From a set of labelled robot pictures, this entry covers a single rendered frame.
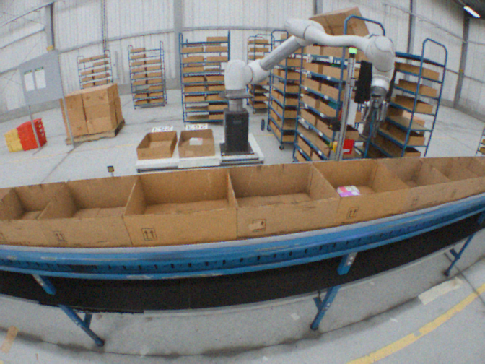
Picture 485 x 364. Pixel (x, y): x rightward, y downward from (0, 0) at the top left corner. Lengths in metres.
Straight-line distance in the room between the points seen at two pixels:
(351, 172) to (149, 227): 0.99
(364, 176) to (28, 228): 1.62
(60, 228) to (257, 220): 0.75
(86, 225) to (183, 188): 0.46
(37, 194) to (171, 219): 0.84
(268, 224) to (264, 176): 0.30
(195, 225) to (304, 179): 0.59
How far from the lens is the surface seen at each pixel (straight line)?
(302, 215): 0.89
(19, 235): 1.20
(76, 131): 5.64
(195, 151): 1.84
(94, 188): 1.19
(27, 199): 1.48
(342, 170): 1.25
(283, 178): 1.12
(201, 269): 0.94
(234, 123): 1.81
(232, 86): 1.77
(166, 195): 1.11
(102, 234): 0.93
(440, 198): 1.47
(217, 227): 0.84
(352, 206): 0.99
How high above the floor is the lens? 1.53
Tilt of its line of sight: 31 degrees down
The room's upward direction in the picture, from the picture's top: 1 degrees clockwise
